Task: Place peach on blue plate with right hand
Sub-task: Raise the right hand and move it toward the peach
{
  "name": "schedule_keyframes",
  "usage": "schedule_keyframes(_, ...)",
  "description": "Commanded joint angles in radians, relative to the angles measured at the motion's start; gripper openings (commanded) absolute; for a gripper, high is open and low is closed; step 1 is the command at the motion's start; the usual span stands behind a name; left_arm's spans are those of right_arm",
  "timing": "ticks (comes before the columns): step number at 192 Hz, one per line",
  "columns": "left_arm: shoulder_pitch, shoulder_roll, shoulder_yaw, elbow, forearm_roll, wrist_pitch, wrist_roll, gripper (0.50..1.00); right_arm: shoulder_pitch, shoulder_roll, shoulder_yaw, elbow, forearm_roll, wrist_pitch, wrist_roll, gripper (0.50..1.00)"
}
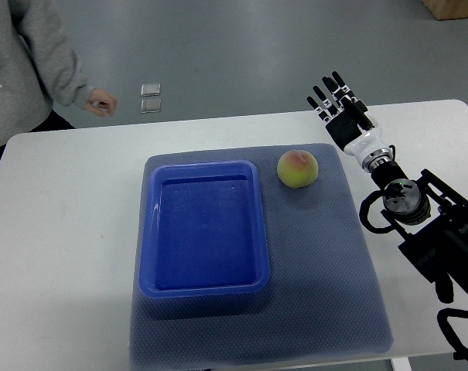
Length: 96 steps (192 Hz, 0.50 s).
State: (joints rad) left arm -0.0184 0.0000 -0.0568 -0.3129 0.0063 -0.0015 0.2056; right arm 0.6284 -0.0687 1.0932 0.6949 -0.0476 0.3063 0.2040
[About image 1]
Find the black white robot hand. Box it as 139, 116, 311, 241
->
307, 71, 386, 165

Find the person's bare hand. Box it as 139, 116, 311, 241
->
84, 88, 118, 117

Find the yellow-green red peach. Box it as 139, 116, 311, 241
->
277, 149, 319, 189

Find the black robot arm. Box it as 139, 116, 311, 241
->
359, 147, 468, 362

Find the lower metal floor plate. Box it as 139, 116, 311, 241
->
141, 97, 162, 114

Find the metal floor plate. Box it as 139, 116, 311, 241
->
141, 83, 161, 97
141, 97, 162, 114

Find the upper metal floor plate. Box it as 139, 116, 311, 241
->
141, 83, 161, 97

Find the wooden box corner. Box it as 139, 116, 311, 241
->
422, 0, 468, 21

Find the blue plastic tray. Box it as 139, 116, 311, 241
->
138, 160, 270, 299

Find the grey-blue textured mat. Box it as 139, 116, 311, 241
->
129, 144, 393, 370

